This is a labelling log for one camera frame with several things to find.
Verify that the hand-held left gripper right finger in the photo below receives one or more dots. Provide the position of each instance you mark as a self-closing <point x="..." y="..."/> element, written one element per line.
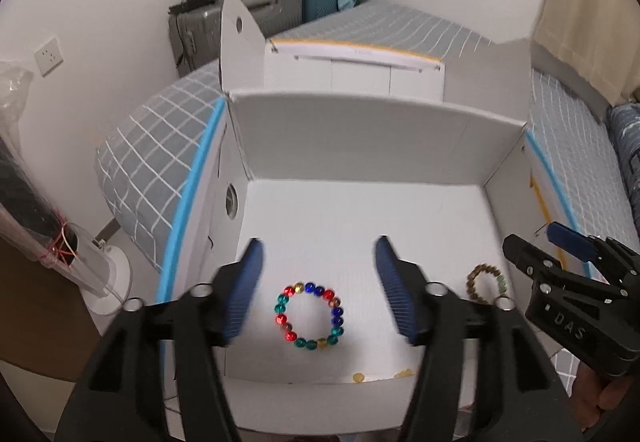
<point x="395" y="287"/>

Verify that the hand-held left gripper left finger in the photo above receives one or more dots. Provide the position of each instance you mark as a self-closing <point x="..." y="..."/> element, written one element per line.
<point x="245" y="287"/>

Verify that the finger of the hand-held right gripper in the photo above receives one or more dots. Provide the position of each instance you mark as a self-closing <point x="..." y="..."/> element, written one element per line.
<point x="525" y="254"/>
<point x="565" y="234"/>

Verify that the large cardboard box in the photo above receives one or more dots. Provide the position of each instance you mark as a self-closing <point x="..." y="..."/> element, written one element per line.
<point x="350" y="222"/>

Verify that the person's right hand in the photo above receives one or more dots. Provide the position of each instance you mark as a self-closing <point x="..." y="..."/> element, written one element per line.
<point x="592" y="397"/>

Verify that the blue striped pillow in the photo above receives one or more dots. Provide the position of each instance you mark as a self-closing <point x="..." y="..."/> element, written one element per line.
<point x="627" y="147"/>

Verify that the white round stand base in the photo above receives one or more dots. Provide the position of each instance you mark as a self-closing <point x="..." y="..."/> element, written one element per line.
<point x="112" y="282"/>

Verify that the grey checked bed sheet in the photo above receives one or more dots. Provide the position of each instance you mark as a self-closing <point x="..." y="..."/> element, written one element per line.
<point x="150" y="147"/>

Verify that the brown wooden furniture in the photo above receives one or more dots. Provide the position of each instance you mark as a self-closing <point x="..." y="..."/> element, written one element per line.
<point x="30" y="322"/>

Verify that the black plastic-wrapped appliance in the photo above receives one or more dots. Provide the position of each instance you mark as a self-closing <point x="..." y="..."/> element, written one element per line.
<point x="25" y="202"/>

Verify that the dark grey suitcase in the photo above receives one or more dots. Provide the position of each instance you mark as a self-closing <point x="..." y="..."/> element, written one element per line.
<point x="195" y="37"/>

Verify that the grey ribbed suitcase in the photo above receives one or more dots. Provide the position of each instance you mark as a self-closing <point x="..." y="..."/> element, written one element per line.
<point x="280" y="12"/>

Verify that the clear plastic bag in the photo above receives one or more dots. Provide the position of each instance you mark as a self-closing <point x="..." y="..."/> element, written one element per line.
<point x="12" y="97"/>

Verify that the white wall socket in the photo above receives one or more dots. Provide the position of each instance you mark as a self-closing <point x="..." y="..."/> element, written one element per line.
<point x="48" y="56"/>

